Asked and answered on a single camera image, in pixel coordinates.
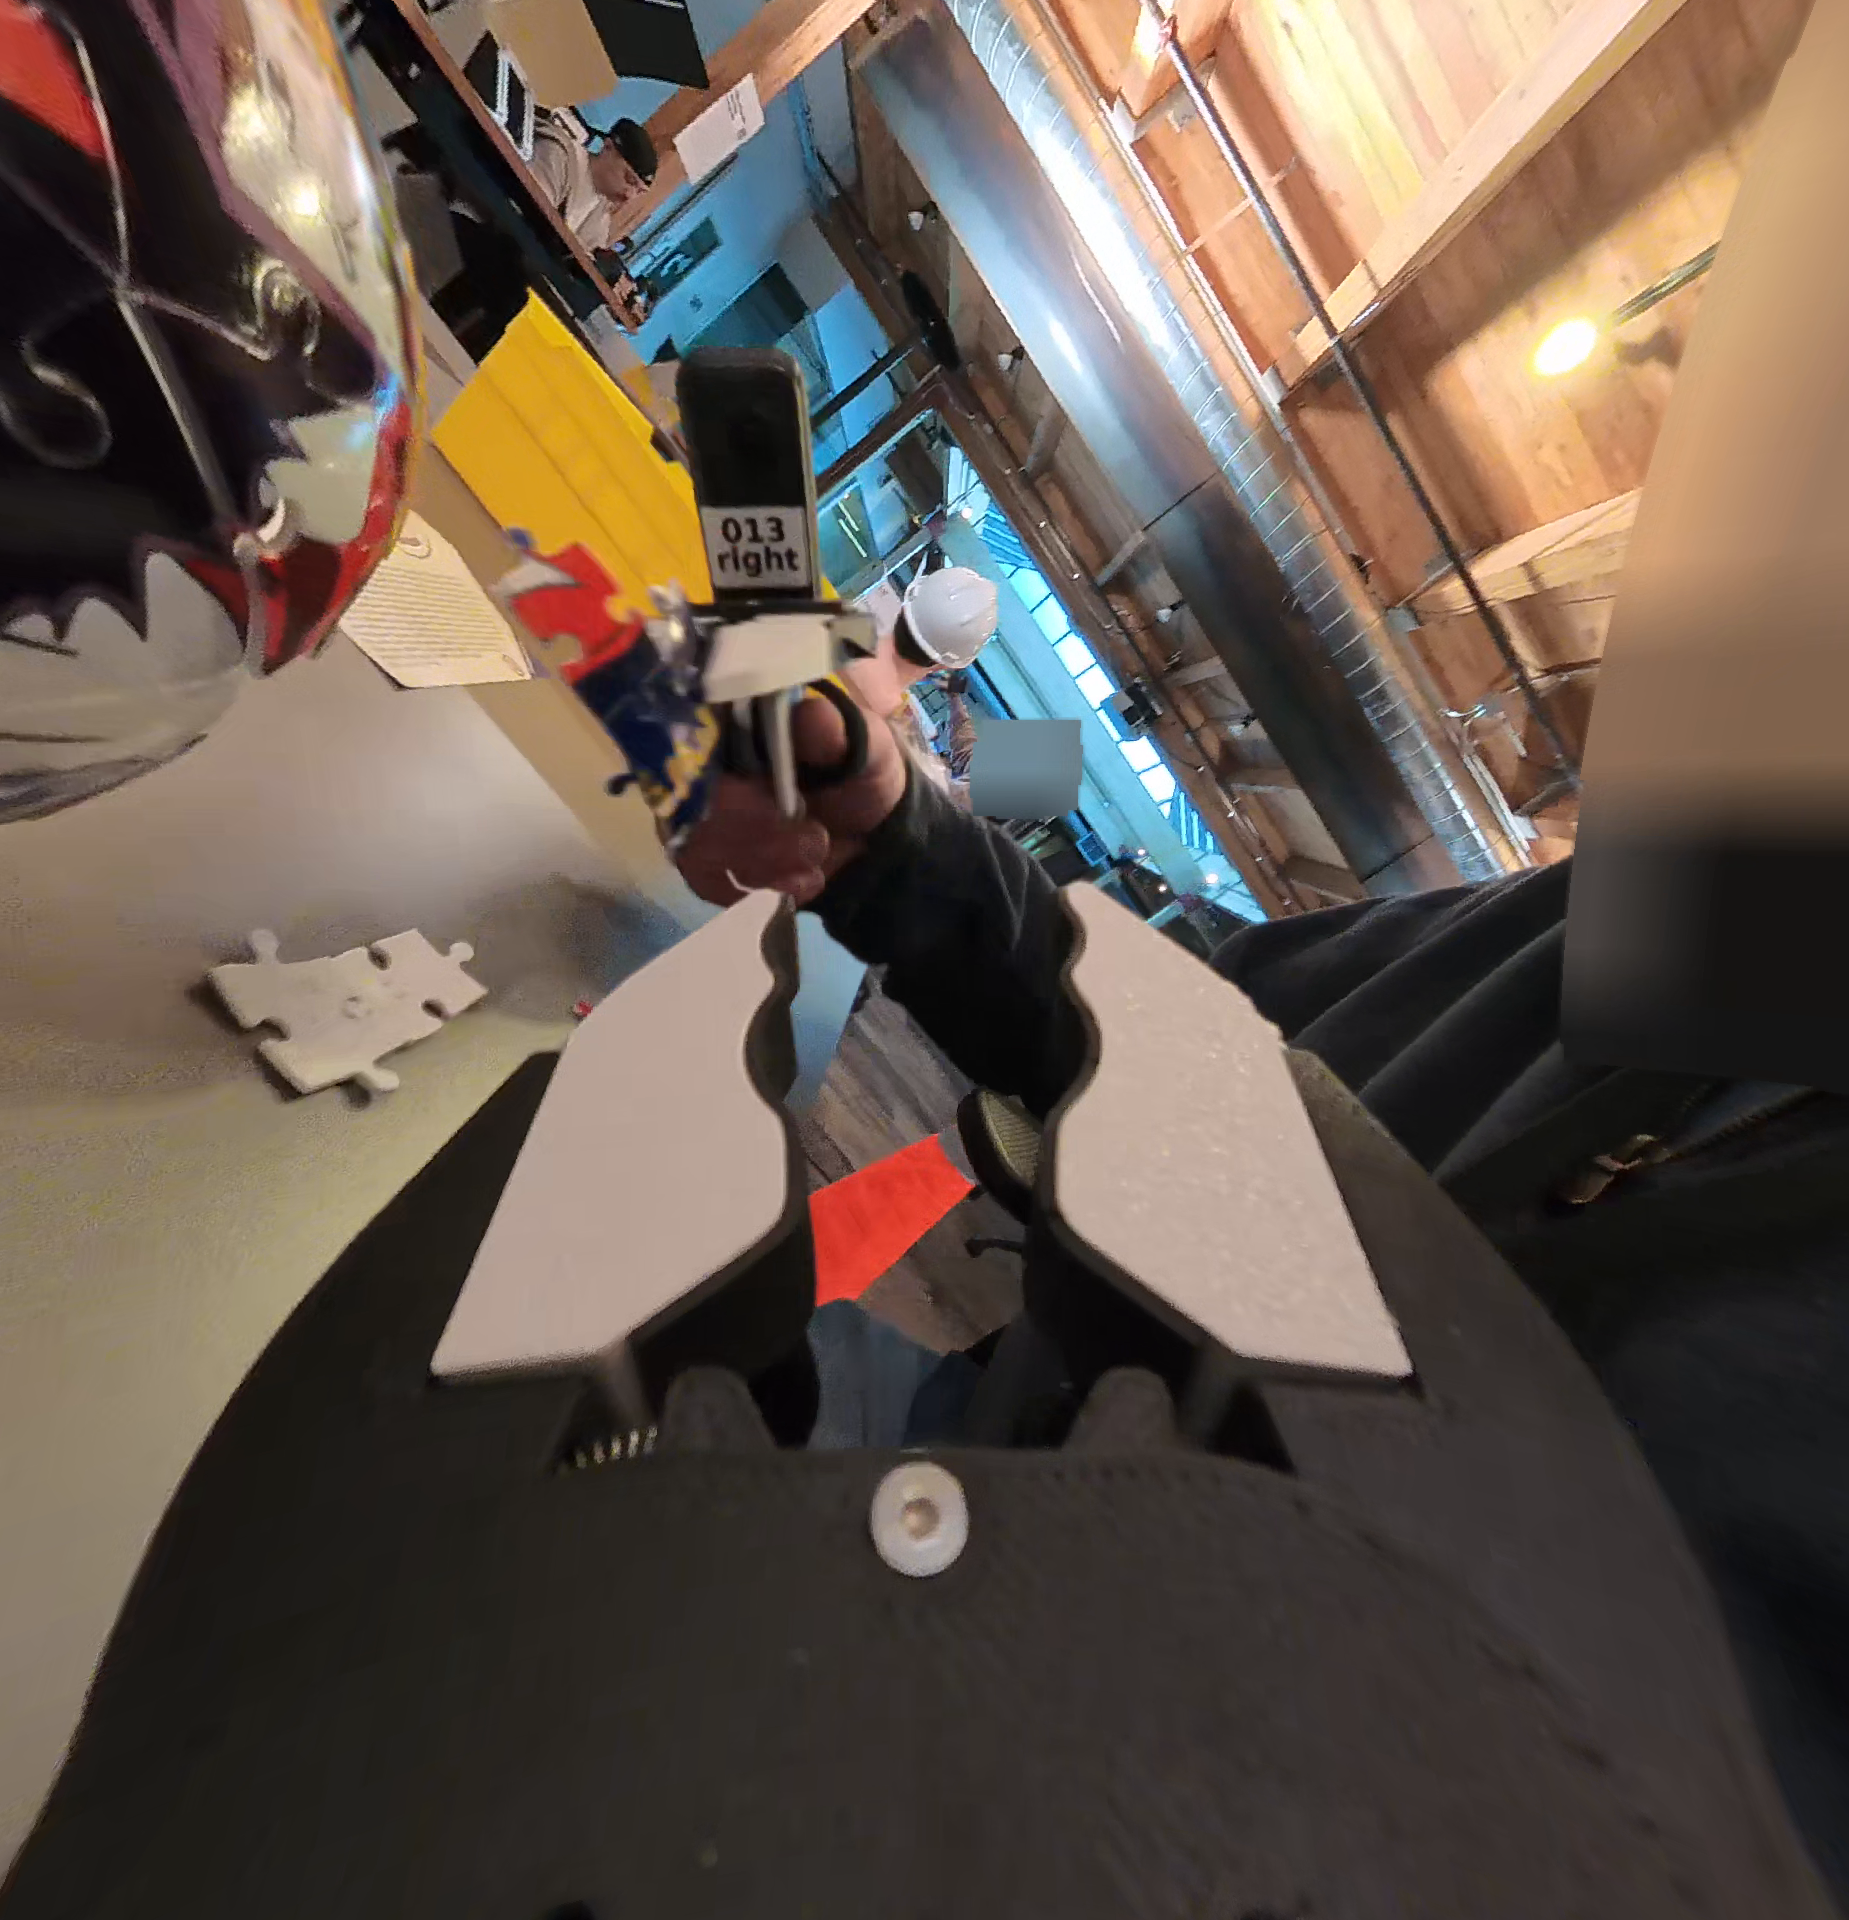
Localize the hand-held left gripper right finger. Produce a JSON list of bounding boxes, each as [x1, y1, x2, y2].
[[1049, 880, 1415, 1384]]

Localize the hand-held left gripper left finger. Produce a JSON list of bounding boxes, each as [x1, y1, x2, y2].
[[430, 892, 810, 1384]]

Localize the blue yellow puzzle piece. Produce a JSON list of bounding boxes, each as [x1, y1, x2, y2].
[[571, 592, 725, 850]]

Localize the colourful printed puzzle ball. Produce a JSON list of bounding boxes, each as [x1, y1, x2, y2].
[[0, 0, 428, 830]]

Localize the person's right forearm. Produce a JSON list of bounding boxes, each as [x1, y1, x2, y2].
[[792, 762, 1109, 1121]]

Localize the white joined puzzle pieces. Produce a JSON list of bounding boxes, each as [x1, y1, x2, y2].
[[203, 927, 494, 1108]]

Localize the person's right hand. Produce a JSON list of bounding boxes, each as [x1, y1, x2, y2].
[[670, 672, 914, 912]]

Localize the yellow plastic bin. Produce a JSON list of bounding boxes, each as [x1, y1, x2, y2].
[[430, 291, 705, 605]]

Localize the black office chair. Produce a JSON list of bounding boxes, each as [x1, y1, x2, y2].
[[954, 1085, 1063, 1265]]

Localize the white hard hat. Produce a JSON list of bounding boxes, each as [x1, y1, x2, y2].
[[897, 564, 1002, 672]]

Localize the red floor tape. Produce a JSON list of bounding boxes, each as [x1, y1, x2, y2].
[[810, 1133, 983, 1305]]

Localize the white paper sign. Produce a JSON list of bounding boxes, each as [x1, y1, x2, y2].
[[672, 73, 770, 184]]

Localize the white printed paper sheet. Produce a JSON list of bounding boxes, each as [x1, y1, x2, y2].
[[337, 510, 546, 694]]

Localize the wooden background table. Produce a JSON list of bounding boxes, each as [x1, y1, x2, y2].
[[389, 0, 645, 328]]

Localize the black monitor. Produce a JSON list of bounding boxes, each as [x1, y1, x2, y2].
[[581, 0, 714, 89]]

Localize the brown cardboard sheet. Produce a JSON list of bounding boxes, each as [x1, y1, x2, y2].
[[485, 0, 620, 104]]

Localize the person's dark clothed body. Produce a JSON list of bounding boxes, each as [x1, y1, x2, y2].
[[1209, 848, 1849, 1920]]

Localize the silver ventilation duct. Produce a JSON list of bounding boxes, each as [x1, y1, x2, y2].
[[946, 0, 1531, 890]]

